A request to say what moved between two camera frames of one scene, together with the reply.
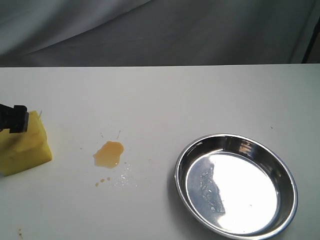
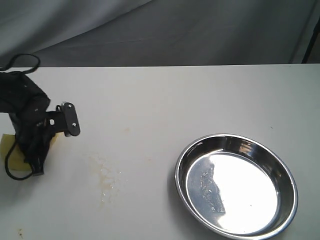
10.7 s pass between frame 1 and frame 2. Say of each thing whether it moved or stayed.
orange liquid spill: moved
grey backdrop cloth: stayed
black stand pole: stayed
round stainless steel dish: stayed
